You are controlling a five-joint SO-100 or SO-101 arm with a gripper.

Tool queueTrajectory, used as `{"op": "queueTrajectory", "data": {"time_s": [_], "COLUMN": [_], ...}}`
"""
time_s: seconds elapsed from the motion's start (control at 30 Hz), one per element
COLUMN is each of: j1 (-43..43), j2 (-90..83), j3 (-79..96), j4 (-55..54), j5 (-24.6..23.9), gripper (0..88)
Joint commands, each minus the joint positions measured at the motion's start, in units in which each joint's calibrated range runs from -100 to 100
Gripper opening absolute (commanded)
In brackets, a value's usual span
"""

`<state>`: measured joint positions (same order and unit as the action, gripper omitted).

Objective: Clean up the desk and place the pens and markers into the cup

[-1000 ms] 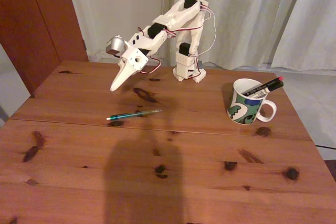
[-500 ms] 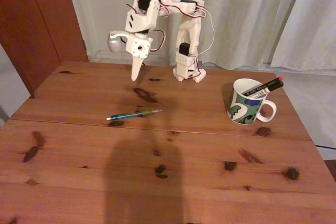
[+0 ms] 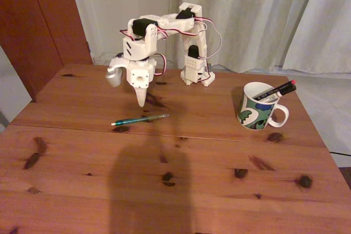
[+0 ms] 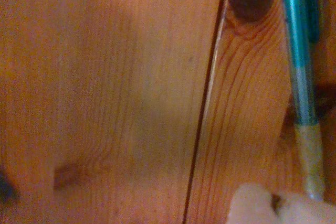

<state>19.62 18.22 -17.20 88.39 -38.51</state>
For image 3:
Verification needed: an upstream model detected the teal transparent pen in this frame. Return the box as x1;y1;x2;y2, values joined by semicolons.
111;113;170;127

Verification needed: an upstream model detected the white green blue patterned mug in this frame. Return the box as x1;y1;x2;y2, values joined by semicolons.
236;82;290;130

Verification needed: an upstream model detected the black pen with red end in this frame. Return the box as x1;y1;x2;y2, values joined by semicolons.
253;79;297;100

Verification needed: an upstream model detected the white marker with black cap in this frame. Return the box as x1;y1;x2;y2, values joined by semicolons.
256;85;297;103

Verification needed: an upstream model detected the brown wooden door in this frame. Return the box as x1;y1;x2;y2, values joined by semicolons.
0;0;93;103

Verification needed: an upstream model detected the white curtain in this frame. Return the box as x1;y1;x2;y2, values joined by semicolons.
166;0;323;73
282;0;351;75

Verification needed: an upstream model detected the silver gripper camera box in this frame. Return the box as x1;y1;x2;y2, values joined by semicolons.
105;59;123;87

